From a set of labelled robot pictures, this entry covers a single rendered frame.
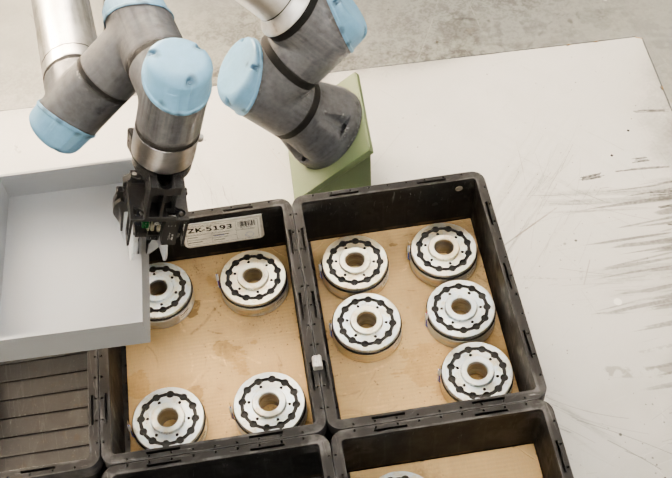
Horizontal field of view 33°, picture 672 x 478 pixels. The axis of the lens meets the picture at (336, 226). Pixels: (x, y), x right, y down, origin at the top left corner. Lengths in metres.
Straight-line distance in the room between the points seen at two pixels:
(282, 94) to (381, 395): 0.51
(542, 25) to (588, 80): 1.14
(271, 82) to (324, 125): 0.13
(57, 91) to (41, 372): 0.52
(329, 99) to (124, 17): 0.64
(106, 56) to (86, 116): 0.08
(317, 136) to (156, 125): 0.66
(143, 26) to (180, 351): 0.59
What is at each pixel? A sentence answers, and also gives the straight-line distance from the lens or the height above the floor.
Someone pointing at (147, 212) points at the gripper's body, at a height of 1.23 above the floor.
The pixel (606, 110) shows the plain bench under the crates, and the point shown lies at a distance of 2.17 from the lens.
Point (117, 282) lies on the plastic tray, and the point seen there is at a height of 1.05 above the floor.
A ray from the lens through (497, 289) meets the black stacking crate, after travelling 1.69.
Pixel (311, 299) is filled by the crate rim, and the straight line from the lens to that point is 1.61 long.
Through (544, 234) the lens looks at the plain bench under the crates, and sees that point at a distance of 1.97.
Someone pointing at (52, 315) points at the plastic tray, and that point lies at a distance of 1.51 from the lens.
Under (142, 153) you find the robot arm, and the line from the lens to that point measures 1.30.
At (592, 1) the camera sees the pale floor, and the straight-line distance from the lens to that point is 3.44.
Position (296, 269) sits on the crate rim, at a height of 0.93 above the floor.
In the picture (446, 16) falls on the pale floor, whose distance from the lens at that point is 3.35.
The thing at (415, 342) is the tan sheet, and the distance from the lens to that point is 1.68.
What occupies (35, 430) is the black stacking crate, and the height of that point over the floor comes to 0.83.
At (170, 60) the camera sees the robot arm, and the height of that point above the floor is 1.43.
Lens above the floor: 2.28
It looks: 53 degrees down
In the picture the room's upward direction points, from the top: 4 degrees counter-clockwise
